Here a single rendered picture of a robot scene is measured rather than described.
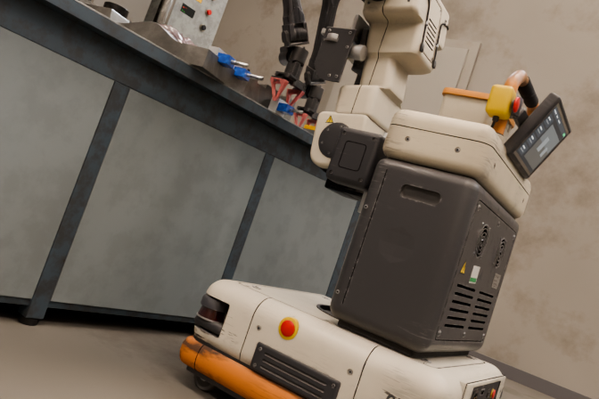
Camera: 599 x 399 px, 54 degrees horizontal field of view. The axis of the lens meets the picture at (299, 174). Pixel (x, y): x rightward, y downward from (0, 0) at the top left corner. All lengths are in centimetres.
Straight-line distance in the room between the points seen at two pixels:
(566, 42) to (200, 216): 321
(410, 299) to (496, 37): 349
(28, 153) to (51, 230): 21
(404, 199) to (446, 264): 17
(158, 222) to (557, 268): 286
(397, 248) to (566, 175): 294
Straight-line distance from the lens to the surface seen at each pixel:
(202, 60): 170
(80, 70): 160
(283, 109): 198
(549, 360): 408
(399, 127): 139
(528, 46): 454
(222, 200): 195
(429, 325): 130
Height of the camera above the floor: 46
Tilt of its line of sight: 5 degrees up
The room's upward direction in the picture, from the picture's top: 19 degrees clockwise
